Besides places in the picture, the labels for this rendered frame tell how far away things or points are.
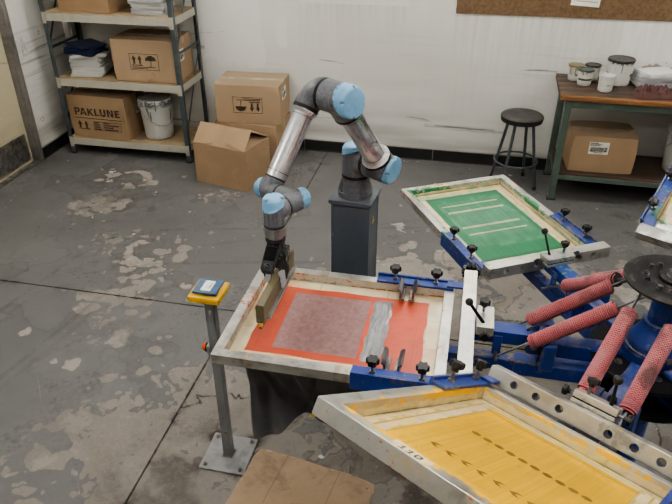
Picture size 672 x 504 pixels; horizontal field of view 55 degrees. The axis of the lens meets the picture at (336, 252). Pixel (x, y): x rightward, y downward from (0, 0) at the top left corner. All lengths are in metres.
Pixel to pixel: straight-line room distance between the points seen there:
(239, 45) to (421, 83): 1.67
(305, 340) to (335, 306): 0.23
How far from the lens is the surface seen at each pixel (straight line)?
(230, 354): 2.25
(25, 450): 3.57
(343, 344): 2.32
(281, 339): 2.35
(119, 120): 6.36
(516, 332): 2.32
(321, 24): 5.95
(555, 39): 5.84
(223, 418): 3.08
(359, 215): 2.73
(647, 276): 2.23
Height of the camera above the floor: 2.44
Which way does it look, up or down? 32 degrees down
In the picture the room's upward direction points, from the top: straight up
